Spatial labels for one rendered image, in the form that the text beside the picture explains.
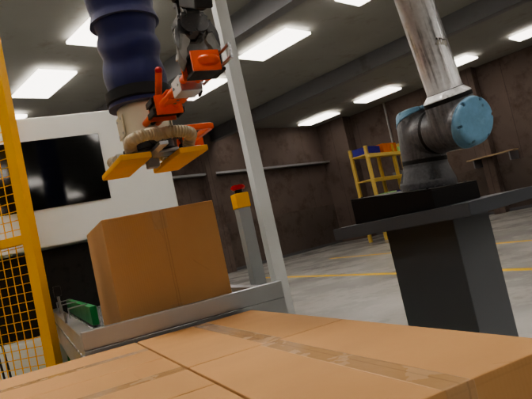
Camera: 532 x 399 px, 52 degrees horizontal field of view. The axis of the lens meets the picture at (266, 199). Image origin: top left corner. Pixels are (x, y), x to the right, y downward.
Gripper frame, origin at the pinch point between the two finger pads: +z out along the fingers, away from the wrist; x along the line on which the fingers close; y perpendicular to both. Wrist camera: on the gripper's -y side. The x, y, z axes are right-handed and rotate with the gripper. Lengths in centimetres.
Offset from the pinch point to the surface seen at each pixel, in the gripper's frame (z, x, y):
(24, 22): -274, -10, 573
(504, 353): 68, -10, -65
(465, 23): -248, -734, 562
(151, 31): -32, -5, 52
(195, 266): 50, -7, 64
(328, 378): 68, 9, -47
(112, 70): -19, 10, 53
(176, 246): 42, -2, 65
